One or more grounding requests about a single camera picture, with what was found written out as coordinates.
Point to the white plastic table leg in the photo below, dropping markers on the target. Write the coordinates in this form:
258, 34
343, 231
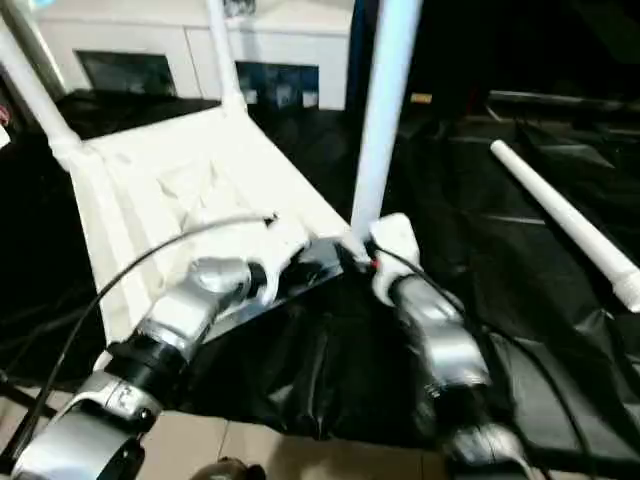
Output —
560, 215
226, 55
40, 100
385, 110

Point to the white plastic table top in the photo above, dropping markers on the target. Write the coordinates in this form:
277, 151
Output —
160, 180

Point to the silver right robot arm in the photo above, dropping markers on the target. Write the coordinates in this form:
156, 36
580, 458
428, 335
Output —
440, 340

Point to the black plastic mat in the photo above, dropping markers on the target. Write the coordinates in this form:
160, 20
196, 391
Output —
320, 380

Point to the small yellow label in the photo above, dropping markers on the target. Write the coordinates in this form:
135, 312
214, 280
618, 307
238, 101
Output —
421, 98

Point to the dark object on cabinet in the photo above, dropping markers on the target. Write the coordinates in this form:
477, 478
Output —
240, 7

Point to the white cabinet with glass doors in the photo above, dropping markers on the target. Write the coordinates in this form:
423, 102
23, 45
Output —
150, 45

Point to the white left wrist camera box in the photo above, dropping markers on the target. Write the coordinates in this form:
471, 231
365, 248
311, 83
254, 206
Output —
280, 250

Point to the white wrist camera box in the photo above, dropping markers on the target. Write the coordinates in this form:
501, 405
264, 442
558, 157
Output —
392, 240
280, 250

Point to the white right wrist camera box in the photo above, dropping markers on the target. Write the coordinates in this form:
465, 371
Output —
392, 240

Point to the black horizontal rail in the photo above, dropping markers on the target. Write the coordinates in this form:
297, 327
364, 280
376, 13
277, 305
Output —
570, 100

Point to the black metal table frame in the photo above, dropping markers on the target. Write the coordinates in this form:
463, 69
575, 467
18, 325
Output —
22, 395

